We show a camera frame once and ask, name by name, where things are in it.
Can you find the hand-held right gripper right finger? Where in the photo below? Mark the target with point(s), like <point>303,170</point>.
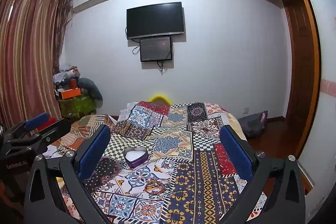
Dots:
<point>236,153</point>

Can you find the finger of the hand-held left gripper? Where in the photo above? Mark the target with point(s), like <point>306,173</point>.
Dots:
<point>36,120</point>
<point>56,129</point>

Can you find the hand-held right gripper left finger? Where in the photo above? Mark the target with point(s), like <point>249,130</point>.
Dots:
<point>94,150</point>

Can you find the purple heart-shaped tin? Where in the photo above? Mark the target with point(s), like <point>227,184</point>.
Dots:
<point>135,161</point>

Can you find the red box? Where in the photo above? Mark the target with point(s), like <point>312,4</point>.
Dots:
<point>47,125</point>

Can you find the orange striped cloth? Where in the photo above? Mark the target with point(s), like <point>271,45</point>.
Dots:
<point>86,127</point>

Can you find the green patterned box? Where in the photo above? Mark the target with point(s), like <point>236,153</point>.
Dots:
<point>77,107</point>

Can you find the dark bag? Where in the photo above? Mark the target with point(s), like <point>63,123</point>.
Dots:
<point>252,124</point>

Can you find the orange box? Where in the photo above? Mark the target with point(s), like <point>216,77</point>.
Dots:
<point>69,93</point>

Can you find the patchwork printed blanket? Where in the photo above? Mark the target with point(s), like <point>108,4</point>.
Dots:
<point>199,174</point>

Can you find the pile of household clutter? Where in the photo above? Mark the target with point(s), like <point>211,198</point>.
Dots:
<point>65,77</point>

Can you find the grey plush cushion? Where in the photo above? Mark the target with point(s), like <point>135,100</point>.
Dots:
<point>90,88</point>

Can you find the striped red curtain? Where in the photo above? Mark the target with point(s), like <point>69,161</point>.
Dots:
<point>29,56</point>

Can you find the yellow fuzzy item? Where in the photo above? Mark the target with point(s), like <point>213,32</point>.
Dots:
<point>160,98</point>

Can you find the small black monitor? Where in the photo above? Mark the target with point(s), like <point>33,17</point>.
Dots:
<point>155,48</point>

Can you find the black wall television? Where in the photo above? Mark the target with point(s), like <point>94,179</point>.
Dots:
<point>155,19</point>

